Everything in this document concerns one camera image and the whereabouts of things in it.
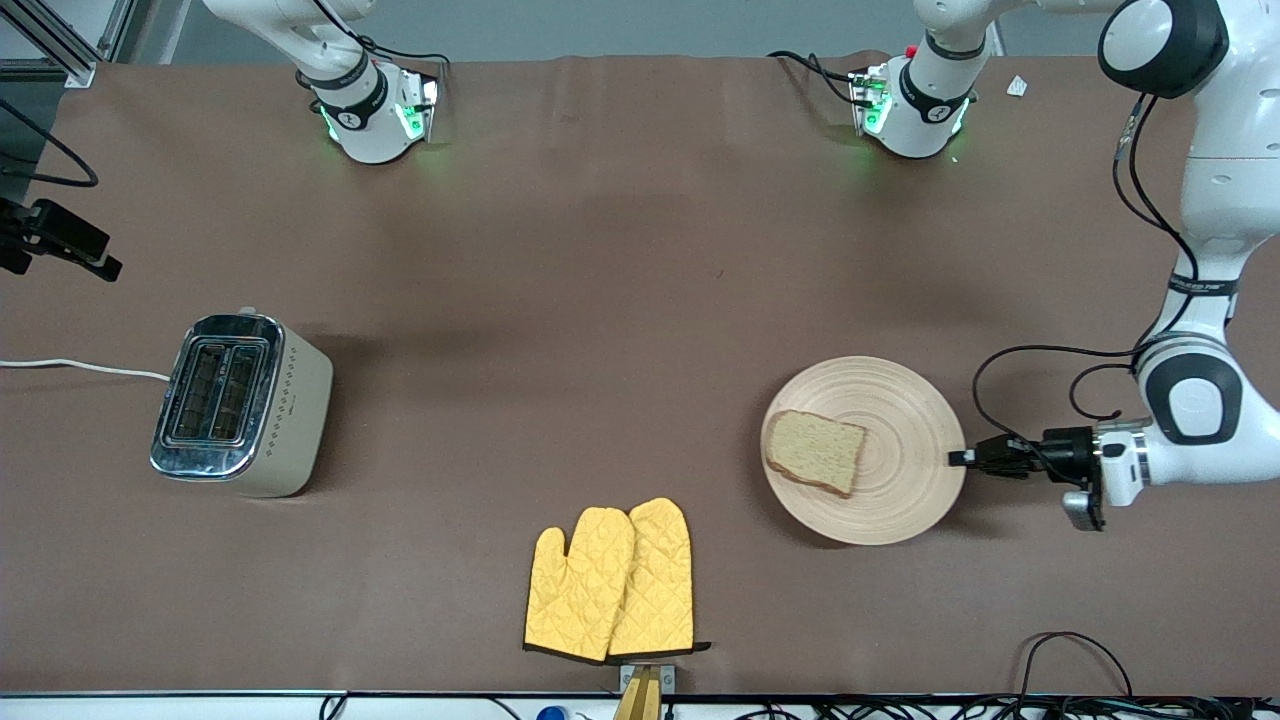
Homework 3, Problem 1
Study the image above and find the round light wooden plate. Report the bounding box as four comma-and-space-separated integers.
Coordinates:
760, 356, 968, 547

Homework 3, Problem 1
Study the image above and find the brown-crusted bread slice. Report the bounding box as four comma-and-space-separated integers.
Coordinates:
765, 409, 868, 499

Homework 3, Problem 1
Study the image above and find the beige chrome two-slot toaster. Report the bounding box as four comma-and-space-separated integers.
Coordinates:
150, 306, 334, 498

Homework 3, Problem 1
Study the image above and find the yellow quilted oven mitt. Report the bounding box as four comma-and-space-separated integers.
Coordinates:
524, 507, 637, 663
606, 497, 712, 658

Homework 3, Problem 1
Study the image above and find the brown table cover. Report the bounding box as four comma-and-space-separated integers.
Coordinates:
0, 52, 1280, 697

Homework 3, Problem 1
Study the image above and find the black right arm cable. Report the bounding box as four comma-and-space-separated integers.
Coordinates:
0, 98, 99, 189

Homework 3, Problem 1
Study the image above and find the white toaster power cord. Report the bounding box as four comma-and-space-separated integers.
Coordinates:
0, 358, 171, 383

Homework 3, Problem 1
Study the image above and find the aluminium frame profile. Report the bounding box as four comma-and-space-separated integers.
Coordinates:
0, 0, 138, 89

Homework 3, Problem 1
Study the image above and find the black looped cable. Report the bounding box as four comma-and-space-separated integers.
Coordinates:
1015, 631, 1136, 701

